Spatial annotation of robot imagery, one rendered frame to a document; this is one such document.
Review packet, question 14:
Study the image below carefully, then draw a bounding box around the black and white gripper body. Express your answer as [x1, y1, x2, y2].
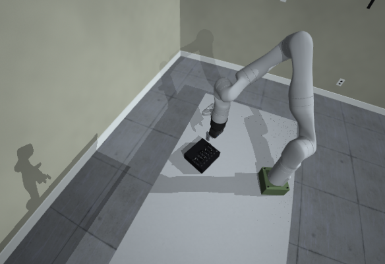
[202, 103, 229, 138]

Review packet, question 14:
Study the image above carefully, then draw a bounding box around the black lighting desk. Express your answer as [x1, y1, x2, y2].
[184, 138, 220, 174]

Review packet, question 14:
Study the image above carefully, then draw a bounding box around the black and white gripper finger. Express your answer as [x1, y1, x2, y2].
[206, 131, 213, 141]

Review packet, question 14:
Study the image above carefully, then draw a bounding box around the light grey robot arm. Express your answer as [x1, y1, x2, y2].
[213, 31, 316, 186]

